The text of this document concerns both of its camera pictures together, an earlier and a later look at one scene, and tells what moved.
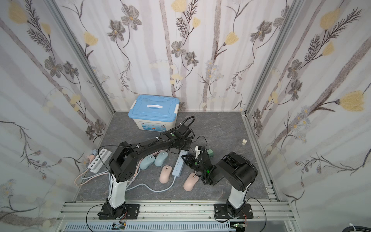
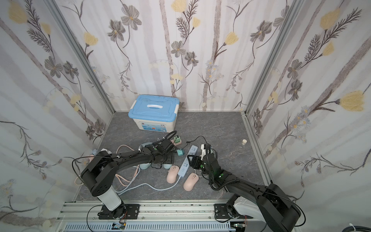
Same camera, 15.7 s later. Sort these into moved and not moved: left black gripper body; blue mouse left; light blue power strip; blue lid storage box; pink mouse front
Moved: left black gripper body; light blue power strip
Not moved: blue mouse left; pink mouse front; blue lid storage box
